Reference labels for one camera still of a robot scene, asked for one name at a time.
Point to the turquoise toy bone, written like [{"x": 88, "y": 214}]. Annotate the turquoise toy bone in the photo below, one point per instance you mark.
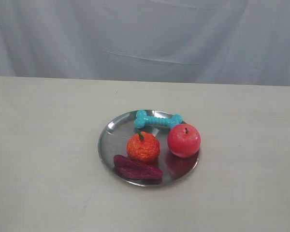
[{"x": 143, "y": 119}]

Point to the orange tangerine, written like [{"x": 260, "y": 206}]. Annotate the orange tangerine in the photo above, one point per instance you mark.
[{"x": 143, "y": 147}]

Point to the round stainless steel plate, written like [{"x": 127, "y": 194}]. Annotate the round stainless steel plate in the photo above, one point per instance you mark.
[{"x": 113, "y": 141}]

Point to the red apple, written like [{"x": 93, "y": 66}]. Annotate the red apple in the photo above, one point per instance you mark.
[{"x": 184, "y": 140}]

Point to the purple sweet potato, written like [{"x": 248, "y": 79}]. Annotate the purple sweet potato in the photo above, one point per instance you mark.
[{"x": 136, "y": 170}]

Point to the white backdrop cloth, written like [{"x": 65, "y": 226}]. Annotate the white backdrop cloth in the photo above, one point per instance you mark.
[{"x": 195, "y": 41}]

